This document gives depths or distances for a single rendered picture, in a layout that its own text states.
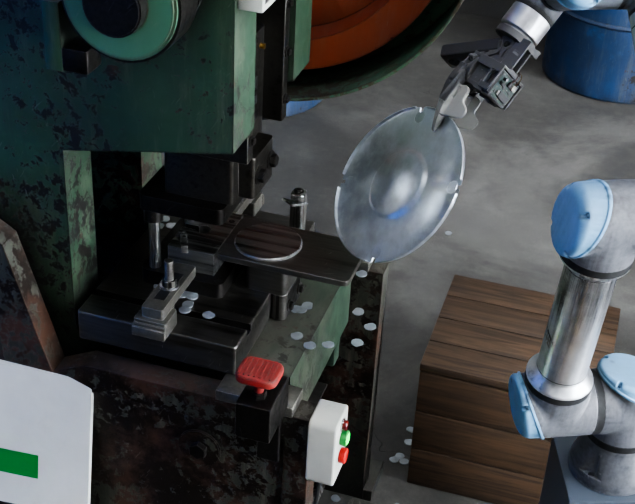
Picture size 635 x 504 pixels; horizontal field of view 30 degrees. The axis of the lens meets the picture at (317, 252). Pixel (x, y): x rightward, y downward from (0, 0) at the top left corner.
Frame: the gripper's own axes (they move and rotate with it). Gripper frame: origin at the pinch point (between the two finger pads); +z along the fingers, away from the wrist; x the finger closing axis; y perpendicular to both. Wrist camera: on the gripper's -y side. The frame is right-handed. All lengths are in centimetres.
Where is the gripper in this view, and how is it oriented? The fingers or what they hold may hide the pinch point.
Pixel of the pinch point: (436, 124)
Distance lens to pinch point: 207.6
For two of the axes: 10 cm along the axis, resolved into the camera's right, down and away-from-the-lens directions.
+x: 5.5, 4.0, 7.4
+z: -6.1, 7.9, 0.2
